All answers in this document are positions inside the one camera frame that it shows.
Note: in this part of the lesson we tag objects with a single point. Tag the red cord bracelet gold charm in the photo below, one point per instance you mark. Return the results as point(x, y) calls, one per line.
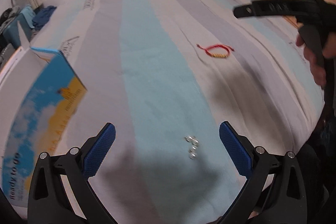
point(218, 51)

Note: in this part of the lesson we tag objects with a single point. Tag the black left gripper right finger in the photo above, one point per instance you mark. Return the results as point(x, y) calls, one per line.
point(274, 191)

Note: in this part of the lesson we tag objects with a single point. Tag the right hand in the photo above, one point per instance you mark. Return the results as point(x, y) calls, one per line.
point(329, 52)

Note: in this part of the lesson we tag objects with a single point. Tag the striped bed sheet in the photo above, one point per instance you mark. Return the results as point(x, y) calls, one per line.
point(144, 73)

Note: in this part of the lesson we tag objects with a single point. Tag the blue yellow shoe box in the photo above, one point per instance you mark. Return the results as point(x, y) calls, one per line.
point(40, 92)

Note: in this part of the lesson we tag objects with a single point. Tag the teal suitcase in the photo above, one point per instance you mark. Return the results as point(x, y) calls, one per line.
point(11, 20)

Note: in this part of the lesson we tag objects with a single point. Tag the blue clothes pile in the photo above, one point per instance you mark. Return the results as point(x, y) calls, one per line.
point(43, 17)

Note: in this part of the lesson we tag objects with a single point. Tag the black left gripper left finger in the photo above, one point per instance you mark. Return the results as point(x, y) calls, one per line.
point(48, 201)

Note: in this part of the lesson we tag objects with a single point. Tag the white pearl earrings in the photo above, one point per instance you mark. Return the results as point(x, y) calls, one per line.
point(194, 146)

